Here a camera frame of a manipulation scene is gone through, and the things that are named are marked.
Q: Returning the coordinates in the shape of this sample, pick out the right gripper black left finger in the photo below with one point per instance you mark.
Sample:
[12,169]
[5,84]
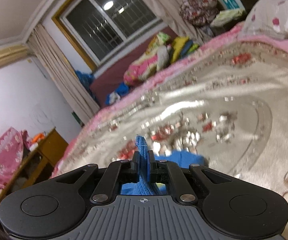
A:
[82,203]

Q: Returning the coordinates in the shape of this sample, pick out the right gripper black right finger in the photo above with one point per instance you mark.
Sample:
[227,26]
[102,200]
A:
[229,205]

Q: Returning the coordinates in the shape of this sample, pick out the blue knit sweater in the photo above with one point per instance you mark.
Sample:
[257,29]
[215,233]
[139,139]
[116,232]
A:
[144,187]

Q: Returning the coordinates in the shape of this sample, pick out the blue clothes pile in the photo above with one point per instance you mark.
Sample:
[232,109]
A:
[117,94]

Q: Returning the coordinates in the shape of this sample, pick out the wooden cabinet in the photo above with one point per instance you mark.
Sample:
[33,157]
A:
[38,165]

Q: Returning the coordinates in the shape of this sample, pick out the pink floral cover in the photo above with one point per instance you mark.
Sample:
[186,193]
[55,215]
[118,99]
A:
[12,145]

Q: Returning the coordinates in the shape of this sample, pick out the silver floral bedspread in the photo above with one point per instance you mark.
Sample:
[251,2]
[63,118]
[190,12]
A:
[228,103]

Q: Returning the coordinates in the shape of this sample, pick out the beige left curtain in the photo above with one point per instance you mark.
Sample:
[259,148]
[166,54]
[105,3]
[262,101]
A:
[62,73]

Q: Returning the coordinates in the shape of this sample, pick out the beige curtain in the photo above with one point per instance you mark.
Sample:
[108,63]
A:
[168,11]
[62,73]

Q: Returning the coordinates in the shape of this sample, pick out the pink floral folded quilt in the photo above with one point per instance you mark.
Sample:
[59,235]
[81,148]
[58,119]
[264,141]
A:
[153,60]

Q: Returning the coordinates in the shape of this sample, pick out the yellow green folded blankets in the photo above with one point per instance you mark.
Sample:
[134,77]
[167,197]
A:
[181,47]

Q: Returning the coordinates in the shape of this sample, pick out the pale green folded cloth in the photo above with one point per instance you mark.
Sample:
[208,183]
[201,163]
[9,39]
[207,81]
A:
[226,16]

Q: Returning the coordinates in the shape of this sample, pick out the barred window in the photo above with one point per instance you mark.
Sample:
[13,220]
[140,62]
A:
[101,30]

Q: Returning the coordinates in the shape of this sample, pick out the white pink-dotted pillow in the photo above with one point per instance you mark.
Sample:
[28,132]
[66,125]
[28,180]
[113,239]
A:
[269,18]

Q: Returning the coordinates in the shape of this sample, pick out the dark floral bundle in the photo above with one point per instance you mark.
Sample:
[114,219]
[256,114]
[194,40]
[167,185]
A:
[199,12]

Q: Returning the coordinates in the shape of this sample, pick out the beige right curtain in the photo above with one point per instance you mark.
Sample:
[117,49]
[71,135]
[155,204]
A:
[168,11]

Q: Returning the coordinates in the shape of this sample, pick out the wall air conditioner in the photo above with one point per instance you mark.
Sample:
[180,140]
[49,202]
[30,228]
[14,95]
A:
[13,54]

